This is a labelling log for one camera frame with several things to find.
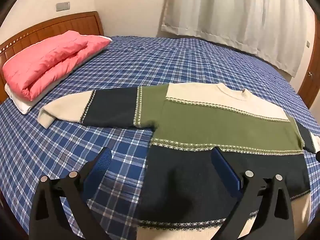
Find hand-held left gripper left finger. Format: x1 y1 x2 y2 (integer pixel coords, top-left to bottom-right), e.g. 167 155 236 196
29 147 113 240

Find wooden headboard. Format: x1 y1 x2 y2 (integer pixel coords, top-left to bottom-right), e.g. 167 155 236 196
0 11 105 104

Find pink folded quilt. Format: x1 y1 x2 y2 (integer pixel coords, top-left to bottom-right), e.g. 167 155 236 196
2 30 110 102

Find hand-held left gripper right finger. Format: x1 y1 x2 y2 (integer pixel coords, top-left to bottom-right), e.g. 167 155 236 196
211 146 293 240

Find white curtain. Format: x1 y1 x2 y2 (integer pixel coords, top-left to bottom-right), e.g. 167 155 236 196
161 0 316 78

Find wooden door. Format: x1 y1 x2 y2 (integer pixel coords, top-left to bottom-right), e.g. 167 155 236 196
299 12 320 109

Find green cream navy knit sweater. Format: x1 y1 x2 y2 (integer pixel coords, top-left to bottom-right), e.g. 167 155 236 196
37 82 320 240

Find blue plaid bedspread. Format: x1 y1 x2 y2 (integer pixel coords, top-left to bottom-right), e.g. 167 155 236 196
0 35 320 240

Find white pillow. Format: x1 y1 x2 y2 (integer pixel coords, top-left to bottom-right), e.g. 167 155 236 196
4 36 112 115

